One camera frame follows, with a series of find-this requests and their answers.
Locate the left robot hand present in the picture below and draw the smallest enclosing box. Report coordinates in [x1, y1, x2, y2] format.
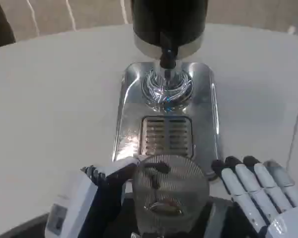
[45, 156, 143, 238]

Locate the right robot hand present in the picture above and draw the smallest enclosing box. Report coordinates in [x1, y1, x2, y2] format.
[211, 155, 298, 238]

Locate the clear ribbed glass cup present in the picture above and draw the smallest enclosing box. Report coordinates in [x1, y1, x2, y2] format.
[131, 154, 211, 231]

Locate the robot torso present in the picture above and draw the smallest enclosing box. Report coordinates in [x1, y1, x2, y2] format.
[129, 194, 239, 238]

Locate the slotted steel tray grid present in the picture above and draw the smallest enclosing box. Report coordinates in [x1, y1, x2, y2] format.
[139, 116, 197, 158]

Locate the steel drip tray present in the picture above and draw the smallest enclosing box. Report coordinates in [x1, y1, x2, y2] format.
[111, 61, 221, 182]

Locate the black dispenser tap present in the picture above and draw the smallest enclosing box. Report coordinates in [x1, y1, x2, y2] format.
[159, 47, 177, 70]

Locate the black steel drink dispenser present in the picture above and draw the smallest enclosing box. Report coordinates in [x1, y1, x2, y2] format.
[129, 0, 210, 70]

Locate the dark brown background object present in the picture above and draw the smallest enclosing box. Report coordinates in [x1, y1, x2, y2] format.
[0, 0, 17, 50]

